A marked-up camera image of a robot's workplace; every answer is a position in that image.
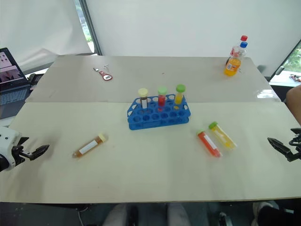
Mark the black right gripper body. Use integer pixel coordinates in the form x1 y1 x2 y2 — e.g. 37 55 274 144
288 133 301 161

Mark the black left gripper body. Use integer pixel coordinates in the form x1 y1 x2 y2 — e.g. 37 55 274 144
10 140 27 166

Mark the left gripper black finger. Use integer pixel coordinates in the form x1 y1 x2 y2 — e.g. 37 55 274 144
16 137 30 148
19 144 50 161

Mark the amber liquid tube, cream cap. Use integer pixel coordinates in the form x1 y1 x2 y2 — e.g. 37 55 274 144
72 133 109 159

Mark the pale yellow tube, green cap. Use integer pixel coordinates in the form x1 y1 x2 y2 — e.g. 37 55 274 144
208 121 237 151

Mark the orange liquid tube, green cap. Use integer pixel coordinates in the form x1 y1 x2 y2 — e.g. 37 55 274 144
196 129 223 158

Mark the yellow liquid tube, green cap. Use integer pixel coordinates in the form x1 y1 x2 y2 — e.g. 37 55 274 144
174 84 186 110

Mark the brown liquid tube, cream cap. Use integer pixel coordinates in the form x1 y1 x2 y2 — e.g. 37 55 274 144
138 88 149 111

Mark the blue plastic test tube rack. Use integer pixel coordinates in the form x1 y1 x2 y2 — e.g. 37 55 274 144
127 94 191 131

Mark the red liquid tube, green cap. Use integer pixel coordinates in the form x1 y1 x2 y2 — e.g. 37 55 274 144
157 86 168 112

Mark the open laptop computer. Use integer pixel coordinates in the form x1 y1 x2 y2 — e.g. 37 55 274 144
0 47 32 120

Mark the black device beside laptop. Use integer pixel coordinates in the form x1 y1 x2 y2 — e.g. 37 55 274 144
28 73 45 91

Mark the dark trouser leg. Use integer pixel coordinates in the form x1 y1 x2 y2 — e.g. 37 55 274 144
257 204 301 226

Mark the orange soda bottle, blue cap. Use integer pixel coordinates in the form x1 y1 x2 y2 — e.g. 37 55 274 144
223 41 248 77

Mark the red bottle opener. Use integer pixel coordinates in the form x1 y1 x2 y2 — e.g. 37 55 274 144
93 67 113 81

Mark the clear bottle, red cap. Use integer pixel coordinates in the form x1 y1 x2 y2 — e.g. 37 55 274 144
229 35 249 59

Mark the grey rounded shape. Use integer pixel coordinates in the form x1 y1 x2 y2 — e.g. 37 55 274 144
102 203 132 226
166 202 191 226

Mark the white hanging backdrop sheet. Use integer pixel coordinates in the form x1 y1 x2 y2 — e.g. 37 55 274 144
0 0 93 73

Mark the dark window frame post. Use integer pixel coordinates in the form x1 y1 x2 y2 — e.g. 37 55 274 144
78 0 103 56

